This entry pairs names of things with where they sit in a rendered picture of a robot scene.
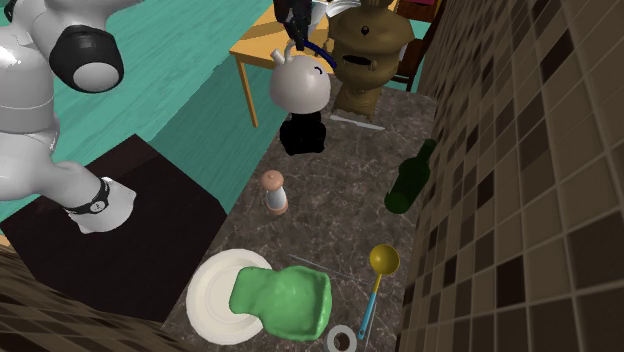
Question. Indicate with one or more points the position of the pink and white pepper mill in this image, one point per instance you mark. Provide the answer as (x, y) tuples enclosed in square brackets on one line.
[(275, 197)]

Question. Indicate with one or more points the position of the blue curved tube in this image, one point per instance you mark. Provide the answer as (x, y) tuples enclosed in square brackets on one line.
[(325, 53)]

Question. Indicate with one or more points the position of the thin grey skewer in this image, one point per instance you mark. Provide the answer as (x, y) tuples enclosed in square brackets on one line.
[(317, 265)]

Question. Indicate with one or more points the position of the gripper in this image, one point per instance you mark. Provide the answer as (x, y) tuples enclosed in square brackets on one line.
[(291, 10)]

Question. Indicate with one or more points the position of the white plate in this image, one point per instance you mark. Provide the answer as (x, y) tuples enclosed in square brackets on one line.
[(212, 297)]

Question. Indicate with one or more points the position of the white-headed black figure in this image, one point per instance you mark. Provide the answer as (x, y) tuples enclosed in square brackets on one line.
[(300, 85)]

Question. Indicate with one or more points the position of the dark wooden chair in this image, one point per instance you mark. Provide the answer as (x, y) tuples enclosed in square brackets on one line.
[(414, 53)]

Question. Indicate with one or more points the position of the grey tape roll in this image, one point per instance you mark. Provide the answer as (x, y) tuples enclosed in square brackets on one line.
[(332, 339)]

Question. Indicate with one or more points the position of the dark robot stand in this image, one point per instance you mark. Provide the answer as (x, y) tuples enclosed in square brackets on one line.
[(131, 253)]

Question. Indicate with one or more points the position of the dark green bottle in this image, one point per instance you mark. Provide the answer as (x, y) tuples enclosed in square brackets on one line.
[(409, 185)]

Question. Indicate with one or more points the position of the brown samovar urn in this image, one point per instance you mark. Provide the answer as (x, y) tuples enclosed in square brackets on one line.
[(370, 48)]

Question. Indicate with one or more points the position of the yellow wooden table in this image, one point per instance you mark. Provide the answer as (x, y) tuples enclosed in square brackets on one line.
[(261, 41)]

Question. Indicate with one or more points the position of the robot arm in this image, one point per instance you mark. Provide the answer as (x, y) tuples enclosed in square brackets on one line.
[(27, 92)]

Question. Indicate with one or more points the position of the white knife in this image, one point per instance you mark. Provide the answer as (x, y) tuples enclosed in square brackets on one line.
[(358, 123)]

